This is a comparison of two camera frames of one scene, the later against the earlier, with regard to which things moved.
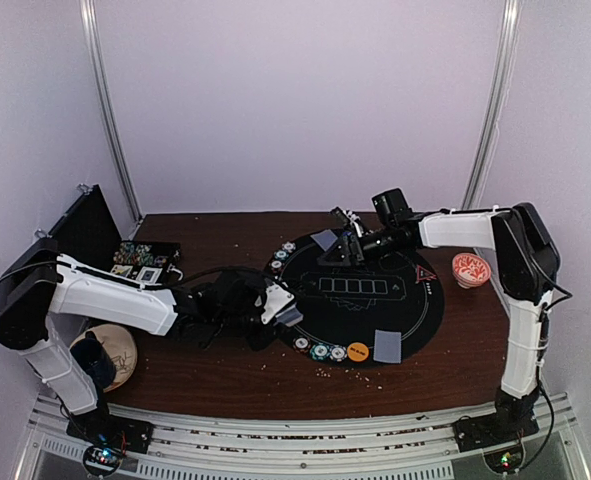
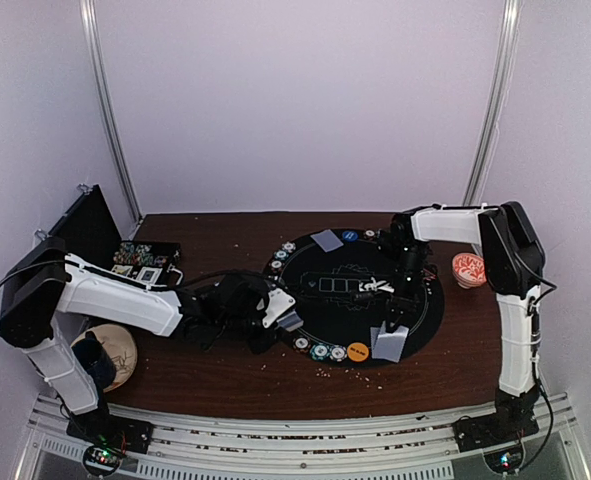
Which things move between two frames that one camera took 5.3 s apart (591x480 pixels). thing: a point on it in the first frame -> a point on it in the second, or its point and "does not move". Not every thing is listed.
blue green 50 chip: (320, 351) does not move
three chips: (276, 266) does not move
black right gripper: (345, 251) -> (407, 304)
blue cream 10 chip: (288, 246) does not move
